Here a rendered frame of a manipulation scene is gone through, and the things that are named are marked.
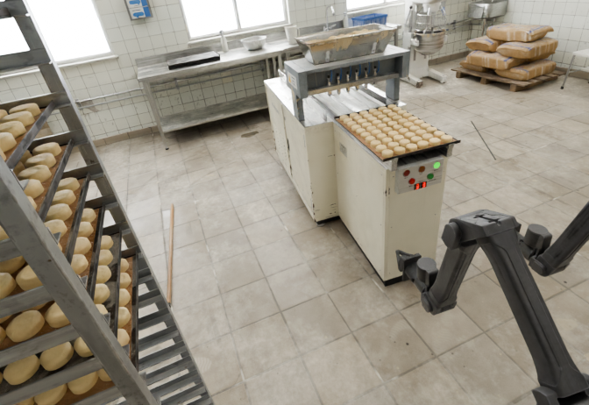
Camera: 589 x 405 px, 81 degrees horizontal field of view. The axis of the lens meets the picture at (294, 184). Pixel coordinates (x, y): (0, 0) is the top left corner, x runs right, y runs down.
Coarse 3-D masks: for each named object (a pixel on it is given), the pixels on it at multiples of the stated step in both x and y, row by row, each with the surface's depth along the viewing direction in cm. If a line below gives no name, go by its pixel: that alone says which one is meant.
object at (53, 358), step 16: (112, 256) 85; (96, 288) 75; (96, 304) 71; (48, 352) 62; (64, 352) 62; (80, 352) 62; (16, 368) 60; (32, 368) 61; (48, 368) 61; (16, 384) 60
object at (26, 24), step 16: (32, 16) 70; (32, 32) 70; (32, 48) 71; (48, 48) 73; (48, 80) 74; (64, 112) 78; (80, 128) 81; (96, 160) 85; (112, 192) 90; (128, 240) 98; (144, 256) 103; (160, 288) 112; (160, 304) 112; (192, 368) 132
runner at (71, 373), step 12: (96, 360) 60; (60, 372) 58; (72, 372) 59; (84, 372) 60; (36, 384) 57; (48, 384) 58; (60, 384) 59; (0, 396) 56; (12, 396) 57; (24, 396) 58
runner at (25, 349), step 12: (108, 324) 57; (48, 336) 54; (60, 336) 55; (72, 336) 56; (12, 348) 53; (24, 348) 54; (36, 348) 54; (48, 348) 55; (0, 360) 53; (12, 360) 54
